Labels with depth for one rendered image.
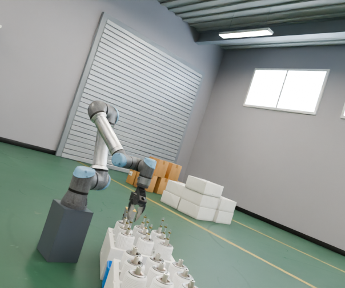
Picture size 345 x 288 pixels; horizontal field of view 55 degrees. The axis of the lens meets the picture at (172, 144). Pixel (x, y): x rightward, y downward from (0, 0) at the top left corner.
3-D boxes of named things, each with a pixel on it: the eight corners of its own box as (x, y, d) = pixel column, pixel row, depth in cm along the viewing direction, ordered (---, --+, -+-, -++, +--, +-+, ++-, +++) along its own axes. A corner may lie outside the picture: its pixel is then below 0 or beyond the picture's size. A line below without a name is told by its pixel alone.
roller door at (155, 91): (56, 156, 672) (104, 11, 681) (53, 154, 681) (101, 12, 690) (169, 183, 881) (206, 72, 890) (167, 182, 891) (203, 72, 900)
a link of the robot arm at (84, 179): (64, 185, 191) (71, 163, 191) (79, 187, 203) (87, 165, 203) (79, 192, 185) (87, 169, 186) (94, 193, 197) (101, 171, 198)
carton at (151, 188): (152, 192, 595) (157, 176, 595) (141, 190, 579) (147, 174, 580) (143, 188, 617) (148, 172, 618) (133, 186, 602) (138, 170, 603)
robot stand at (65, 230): (47, 262, 180) (64, 208, 180) (36, 248, 193) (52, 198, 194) (77, 263, 191) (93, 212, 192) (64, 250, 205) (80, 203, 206)
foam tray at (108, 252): (100, 280, 179) (110, 247, 180) (99, 253, 217) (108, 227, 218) (167, 295, 188) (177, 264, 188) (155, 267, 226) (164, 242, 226)
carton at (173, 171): (177, 181, 630) (181, 166, 631) (167, 179, 615) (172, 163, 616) (168, 177, 653) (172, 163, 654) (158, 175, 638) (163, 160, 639)
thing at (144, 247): (128, 270, 186) (138, 239, 187) (129, 264, 196) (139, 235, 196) (144, 275, 187) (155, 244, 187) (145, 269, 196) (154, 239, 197)
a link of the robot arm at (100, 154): (79, 188, 201) (92, 100, 208) (95, 190, 214) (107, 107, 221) (95, 191, 196) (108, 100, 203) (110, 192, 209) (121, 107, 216)
